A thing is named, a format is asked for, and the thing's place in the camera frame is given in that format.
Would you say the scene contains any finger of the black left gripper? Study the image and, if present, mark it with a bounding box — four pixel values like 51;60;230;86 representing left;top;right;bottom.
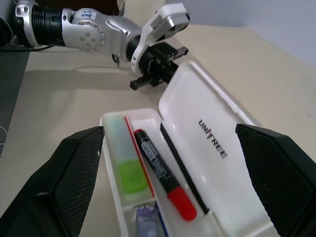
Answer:
159;63;179;84

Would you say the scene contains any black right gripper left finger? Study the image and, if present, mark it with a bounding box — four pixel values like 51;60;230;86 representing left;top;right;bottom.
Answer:
0;125;105;237

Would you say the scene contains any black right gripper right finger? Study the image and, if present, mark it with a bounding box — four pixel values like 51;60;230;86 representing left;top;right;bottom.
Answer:
235;123;316;237

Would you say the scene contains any white Unitree pencil case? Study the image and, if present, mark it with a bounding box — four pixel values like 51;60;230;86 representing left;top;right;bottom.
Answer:
99;61;275;237

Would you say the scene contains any green capped translucent glue stick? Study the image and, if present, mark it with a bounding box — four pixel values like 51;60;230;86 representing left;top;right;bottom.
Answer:
106;117;152;201

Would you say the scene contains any dark blue eraser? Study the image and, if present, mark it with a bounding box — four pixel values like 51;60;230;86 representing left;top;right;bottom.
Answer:
134;203;161;237

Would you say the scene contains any black marker with red cap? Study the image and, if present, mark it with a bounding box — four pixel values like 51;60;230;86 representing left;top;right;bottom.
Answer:
133;128;198;221

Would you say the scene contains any dark grey flat panel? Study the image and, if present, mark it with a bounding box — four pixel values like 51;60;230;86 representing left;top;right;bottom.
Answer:
0;50;31;158

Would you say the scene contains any black rounded object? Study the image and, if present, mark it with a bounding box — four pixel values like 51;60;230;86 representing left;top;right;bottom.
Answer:
0;17;13;47

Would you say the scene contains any short black cable loop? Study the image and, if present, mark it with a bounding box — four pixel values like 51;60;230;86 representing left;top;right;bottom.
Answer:
112;53;122;69

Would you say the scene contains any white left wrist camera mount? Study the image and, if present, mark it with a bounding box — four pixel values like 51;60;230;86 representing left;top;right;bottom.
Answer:
130;2;191;74

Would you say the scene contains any thin black cable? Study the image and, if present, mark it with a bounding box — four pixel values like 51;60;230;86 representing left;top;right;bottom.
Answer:
0;45;50;52

